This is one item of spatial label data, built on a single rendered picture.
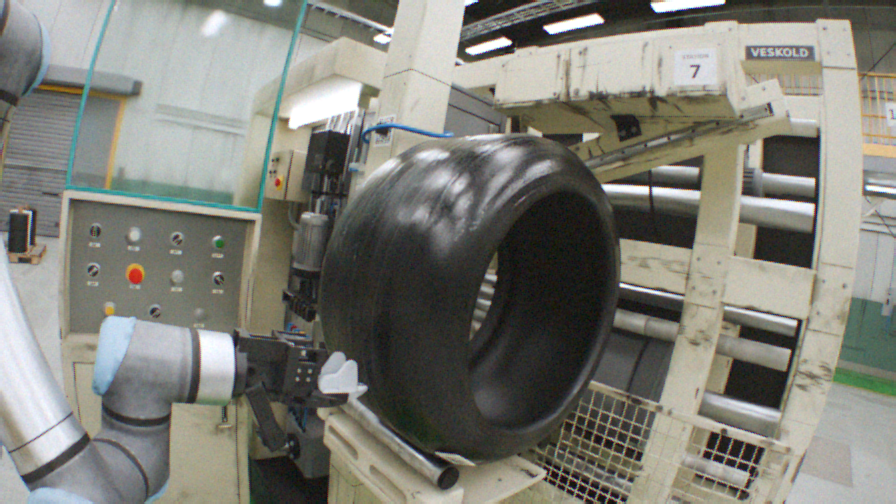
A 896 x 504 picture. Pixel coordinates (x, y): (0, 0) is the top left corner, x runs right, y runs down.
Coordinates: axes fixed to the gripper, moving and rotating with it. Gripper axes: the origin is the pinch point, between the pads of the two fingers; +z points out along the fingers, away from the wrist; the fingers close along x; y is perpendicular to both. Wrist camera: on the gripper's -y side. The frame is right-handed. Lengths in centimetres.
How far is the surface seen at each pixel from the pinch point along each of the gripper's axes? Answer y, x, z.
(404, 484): -17.2, -2.3, 12.1
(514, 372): 0.5, 7.6, 48.3
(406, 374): 6.5, -9.5, 0.1
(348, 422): -16.8, 21.6, 14.7
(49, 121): 95, 947, -281
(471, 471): -20.4, 1.1, 34.2
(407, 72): 62, 30, 12
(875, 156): 271, -144, 517
